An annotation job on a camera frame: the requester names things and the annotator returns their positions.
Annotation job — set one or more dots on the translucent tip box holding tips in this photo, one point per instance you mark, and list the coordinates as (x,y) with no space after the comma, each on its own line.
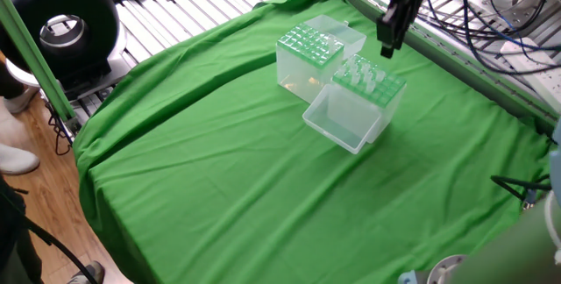
(350,117)

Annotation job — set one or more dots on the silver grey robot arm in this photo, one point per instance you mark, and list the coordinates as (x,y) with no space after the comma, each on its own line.
(517,249)

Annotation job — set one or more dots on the translucent tip box nearly empty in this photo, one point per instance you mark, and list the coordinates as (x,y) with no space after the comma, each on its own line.
(302,73)

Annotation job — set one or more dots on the white power strip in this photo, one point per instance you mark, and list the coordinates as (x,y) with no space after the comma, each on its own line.
(543,82)

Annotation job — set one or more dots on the green cloth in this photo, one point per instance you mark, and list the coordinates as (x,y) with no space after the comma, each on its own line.
(263,196)

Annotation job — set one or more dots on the white shoe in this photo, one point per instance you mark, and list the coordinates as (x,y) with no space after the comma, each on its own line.
(17,159)
(19,102)

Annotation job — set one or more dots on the grey shoe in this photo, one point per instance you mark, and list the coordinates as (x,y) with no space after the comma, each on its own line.
(90,273)

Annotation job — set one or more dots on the green frame post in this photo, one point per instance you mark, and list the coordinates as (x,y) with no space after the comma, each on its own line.
(33,54)

